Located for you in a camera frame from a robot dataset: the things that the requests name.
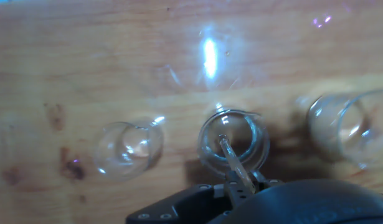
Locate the small empty glass beaker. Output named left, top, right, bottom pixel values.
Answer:
left=93, top=119, right=164, bottom=181

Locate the glossy wooden board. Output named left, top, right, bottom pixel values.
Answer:
left=0, top=0, right=383, bottom=224

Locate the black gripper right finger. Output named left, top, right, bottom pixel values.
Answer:
left=251, top=170, right=283, bottom=193

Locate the clear glass stirring rod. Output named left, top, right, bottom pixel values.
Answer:
left=218, top=134, right=257, bottom=193

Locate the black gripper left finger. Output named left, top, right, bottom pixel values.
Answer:
left=225, top=170, right=253, bottom=206

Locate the medium glass beaker with water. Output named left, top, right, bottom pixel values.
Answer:
left=196, top=108, right=271, bottom=177

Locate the large glass beaker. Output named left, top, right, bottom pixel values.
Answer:
left=306, top=88, right=383, bottom=170

